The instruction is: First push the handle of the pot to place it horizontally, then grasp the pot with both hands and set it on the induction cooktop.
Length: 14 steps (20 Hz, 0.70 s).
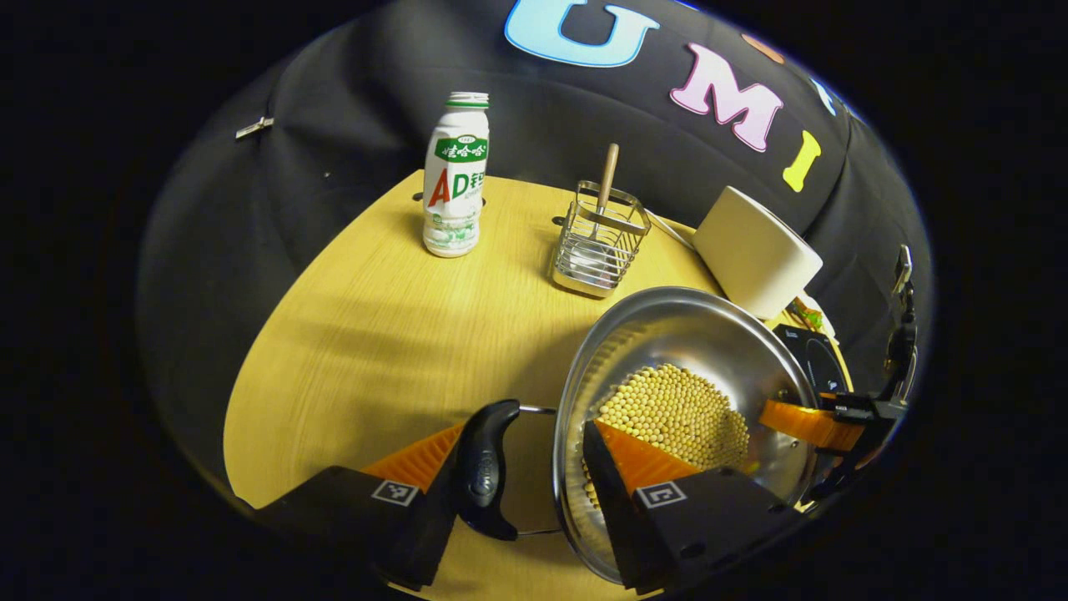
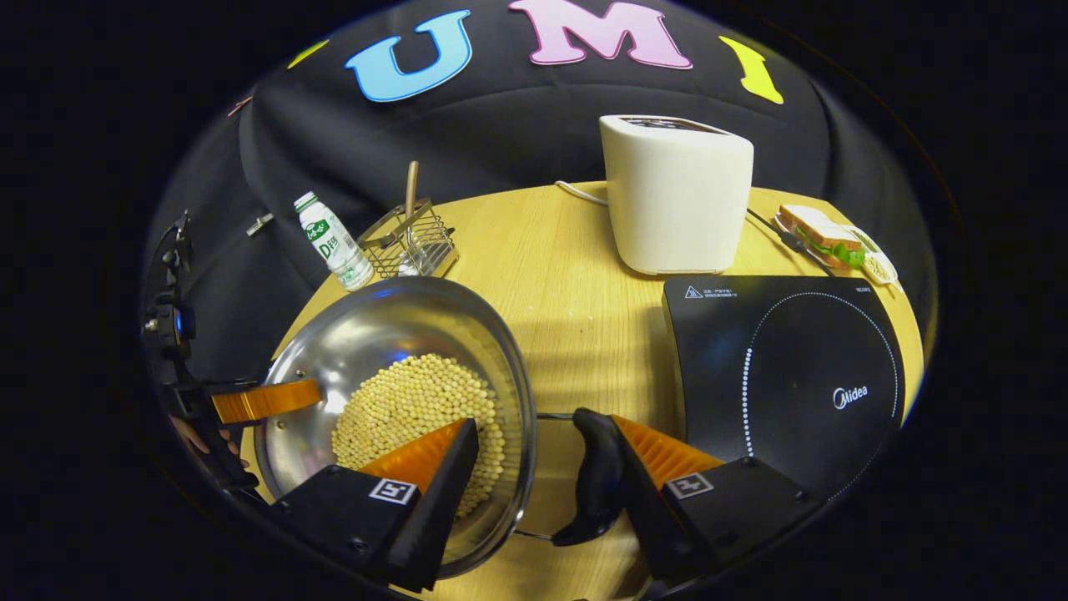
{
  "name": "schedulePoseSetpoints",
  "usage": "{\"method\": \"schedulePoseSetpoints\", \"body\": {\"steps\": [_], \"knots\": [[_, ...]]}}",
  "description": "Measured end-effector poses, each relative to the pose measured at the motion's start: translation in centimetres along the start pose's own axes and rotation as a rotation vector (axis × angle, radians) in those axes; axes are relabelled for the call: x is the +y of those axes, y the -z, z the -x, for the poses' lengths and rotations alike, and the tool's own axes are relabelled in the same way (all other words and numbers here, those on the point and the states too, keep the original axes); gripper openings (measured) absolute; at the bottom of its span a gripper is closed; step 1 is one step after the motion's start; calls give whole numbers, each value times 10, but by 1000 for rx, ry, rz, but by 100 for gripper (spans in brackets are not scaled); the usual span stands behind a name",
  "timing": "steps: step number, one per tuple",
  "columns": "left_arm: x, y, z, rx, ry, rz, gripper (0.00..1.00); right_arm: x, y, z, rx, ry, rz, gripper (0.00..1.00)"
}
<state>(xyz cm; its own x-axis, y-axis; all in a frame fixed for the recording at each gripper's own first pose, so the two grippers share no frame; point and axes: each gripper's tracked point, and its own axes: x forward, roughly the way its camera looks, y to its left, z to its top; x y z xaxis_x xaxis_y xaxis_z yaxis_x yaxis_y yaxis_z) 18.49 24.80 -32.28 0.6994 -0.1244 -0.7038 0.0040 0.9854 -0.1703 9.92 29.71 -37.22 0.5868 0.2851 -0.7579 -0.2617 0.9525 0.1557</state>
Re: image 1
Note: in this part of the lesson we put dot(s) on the white toaster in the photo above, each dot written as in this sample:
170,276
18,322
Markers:
751,250

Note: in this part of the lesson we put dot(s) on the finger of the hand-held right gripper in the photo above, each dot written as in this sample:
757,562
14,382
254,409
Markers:
805,421

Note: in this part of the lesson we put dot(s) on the sandwich with lettuce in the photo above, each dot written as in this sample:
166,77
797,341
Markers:
805,313

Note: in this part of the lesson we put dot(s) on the black induction cooktop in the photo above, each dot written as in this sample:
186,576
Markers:
813,359

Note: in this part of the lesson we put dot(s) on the metal clip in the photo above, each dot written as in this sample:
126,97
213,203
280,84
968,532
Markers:
254,127

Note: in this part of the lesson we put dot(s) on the white drink bottle green label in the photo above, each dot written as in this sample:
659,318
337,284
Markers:
455,184

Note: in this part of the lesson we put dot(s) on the pile of soybeans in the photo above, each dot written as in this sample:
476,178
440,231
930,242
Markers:
676,409

